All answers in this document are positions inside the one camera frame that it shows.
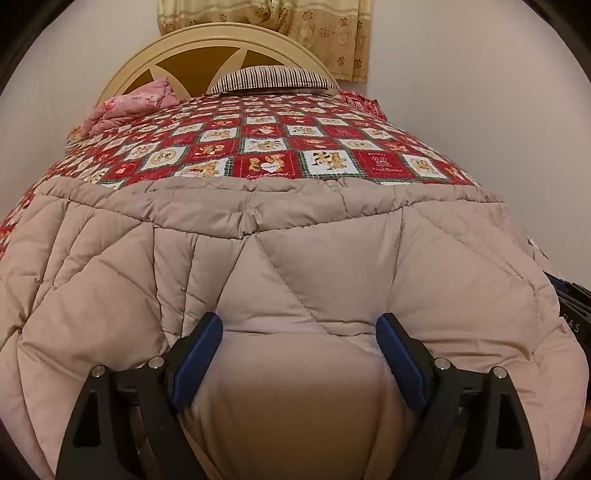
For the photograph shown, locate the beige quilted puffer jacket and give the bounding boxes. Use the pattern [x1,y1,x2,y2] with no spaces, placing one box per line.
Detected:
[1,177,588,479]

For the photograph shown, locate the red patterned cloth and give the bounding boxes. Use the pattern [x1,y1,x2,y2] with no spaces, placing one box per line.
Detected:
[339,90,388,121]

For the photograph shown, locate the red patchwork teddy bedspread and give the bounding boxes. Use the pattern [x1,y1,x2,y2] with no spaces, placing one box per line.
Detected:
[0,91,479,259]

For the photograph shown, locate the pink folded blanket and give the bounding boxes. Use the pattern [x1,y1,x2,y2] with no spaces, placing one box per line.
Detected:
[79,78,179,138]

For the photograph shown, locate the beige window curtain right panel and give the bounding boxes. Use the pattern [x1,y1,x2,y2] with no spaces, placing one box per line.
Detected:
[269,0,373,83]

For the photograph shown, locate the beige window curtain panel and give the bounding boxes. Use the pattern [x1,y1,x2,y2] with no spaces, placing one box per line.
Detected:
[269,0,373,83]
[156,0,281,35]

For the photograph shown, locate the cream wooden headboard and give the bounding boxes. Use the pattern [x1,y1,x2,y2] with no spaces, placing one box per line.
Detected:
[98,22,335,102]

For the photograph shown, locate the striped pillow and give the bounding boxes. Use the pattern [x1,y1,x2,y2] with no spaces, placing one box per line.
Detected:
[211,65,339,94]

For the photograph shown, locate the beige window curtain left panel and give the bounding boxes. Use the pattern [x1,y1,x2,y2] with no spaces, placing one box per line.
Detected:
[156,0,281,35]

